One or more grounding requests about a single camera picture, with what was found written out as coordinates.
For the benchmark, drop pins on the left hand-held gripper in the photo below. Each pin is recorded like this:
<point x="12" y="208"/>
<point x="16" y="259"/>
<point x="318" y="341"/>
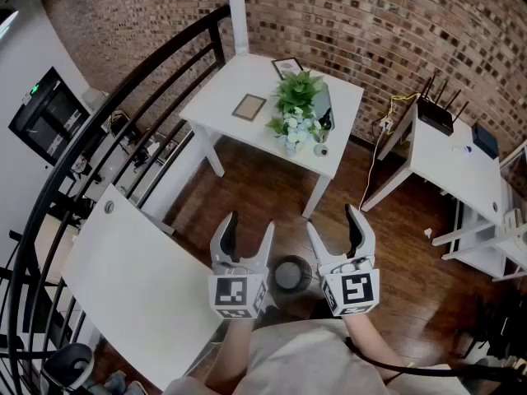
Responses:
<point x="236" y="292"/>

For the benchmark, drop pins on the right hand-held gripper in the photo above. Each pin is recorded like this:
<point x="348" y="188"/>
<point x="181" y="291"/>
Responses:
<point x="354" y="288"/>

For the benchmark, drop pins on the person's right forearm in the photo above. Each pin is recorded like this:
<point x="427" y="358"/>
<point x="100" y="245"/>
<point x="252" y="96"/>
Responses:
<point x="368" y="342"/>

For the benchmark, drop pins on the person's left forearm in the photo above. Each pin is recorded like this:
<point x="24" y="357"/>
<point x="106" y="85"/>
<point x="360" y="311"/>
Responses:
<point x="232" y="348"/>

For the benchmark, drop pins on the white paper scrap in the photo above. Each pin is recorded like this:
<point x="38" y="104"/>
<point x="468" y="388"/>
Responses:
<point x="428" y="232"/>

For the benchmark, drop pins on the small white round cup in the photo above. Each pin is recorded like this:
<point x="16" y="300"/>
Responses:
<point x="321" y="150"/>

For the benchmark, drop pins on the curved white table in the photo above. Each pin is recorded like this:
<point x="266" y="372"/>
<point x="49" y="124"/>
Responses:
<point x="140" y="278"/>

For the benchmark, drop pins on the square white table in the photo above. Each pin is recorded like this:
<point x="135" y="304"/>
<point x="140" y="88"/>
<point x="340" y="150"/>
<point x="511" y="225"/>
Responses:
<point x="247" y="134"/>

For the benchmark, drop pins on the white flower bouquet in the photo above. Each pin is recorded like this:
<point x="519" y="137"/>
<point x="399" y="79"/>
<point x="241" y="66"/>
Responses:
<point x="294" y="132"/>

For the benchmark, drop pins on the white power outlet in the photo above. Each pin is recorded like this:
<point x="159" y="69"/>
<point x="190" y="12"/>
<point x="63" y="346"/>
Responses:
<point x="385" y="125"/>

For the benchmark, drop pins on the person's beige clothing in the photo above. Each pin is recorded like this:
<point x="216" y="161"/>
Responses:
<point x="304" y="364"/>

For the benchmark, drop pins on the white table with grommet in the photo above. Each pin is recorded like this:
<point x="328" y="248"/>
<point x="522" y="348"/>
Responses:
<point x="457" y="167"/>

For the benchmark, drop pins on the black router with antennas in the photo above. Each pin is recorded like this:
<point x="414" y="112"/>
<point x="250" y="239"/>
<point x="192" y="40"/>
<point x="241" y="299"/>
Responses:
<point x="435" y="117"/>

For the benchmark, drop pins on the dark teal box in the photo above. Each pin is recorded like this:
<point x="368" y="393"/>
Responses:
<point x="485" y="140"/>

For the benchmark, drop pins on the black equipment heap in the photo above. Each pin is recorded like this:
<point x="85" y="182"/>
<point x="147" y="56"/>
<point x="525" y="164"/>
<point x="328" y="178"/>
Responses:
<point x="502" y="327"/>

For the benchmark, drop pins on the black metal railing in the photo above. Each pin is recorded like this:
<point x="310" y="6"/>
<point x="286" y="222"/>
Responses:
<point x="136" y="80"/>

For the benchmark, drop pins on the grey office chair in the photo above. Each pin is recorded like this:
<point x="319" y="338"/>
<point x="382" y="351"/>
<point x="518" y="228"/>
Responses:
<point x="70" y="362"/>

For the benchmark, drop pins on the white pillar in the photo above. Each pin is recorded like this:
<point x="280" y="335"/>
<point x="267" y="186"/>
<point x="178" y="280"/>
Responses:
<point x="238" y="15"/>

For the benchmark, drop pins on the wooden picture frame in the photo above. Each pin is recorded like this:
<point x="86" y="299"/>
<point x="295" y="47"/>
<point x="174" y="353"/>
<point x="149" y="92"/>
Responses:
<point x="248" y="107"/>

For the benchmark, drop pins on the black picture frame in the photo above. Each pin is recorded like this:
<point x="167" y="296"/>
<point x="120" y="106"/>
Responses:
<point x="287" y="67"/>

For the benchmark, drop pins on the black wall cabinet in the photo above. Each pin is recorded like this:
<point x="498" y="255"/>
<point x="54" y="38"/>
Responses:
<point x="47" y="117"/>

